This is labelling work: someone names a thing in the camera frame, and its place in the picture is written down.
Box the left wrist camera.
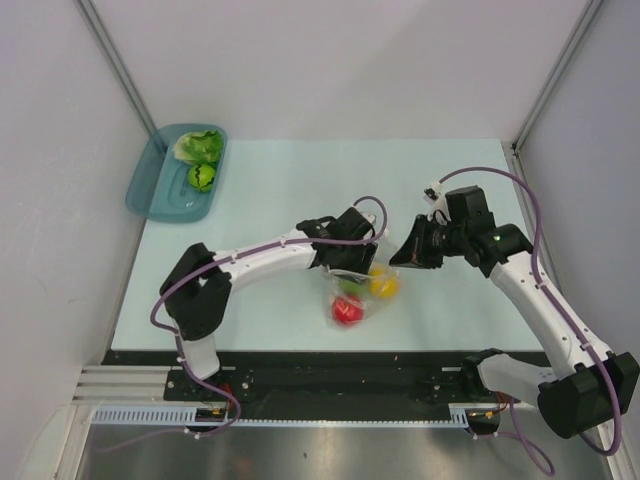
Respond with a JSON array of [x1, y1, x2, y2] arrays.
[[362, 213, 376, 229]]

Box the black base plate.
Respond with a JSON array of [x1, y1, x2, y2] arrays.
[[104, 349, 560, 424]]

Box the right aluminium corner post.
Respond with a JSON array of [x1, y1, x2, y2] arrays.
[[510, 0, 608, 154]]

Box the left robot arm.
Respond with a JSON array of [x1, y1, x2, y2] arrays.
[[152, 206, 379, 400]]

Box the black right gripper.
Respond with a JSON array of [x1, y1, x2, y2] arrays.
[[390, 214, 468, 269]]

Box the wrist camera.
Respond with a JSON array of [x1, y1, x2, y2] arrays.
[[362, 213, 376, 229], [424, 181, 448, 215]]

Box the green fake pepper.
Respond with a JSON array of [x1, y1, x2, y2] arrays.
[[338, 279, 367, 297]]

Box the white cable duct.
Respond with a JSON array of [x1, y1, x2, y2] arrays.
[[91, 405, 469, 429]]

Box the teal plastic bin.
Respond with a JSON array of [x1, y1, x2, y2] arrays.
[[125, 123, 228, 223]]

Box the front aluminium rail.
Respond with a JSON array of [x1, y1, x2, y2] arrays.
[[72, 364, 619, 407]]

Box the yellow fake food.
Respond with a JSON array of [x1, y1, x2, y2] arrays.
[[368, 265, 400, 300]]

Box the left aluminium corner post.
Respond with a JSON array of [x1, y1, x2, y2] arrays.
[[73, 0, 157, 136]]

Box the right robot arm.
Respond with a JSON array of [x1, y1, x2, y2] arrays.
[[389, 186, 639, 439]]

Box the aluminium corner post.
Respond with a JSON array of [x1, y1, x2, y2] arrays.
[[510, 0, 608, 154], [73, 0, 157, 136]]

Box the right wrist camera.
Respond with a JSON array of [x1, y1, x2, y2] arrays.
[[424, 181, 448, 215]]

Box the red fake tomato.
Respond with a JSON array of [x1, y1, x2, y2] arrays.
[[330, 295, 364, 325]]

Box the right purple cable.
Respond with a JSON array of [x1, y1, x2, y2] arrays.
[[434, 167, 624, 474]]

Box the clear polka dot zip bag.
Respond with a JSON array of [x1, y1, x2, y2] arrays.
[[321, 236, 402, 328]]

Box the green fake lettuce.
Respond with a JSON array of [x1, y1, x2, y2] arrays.
[[173, 130, 225, 165]]

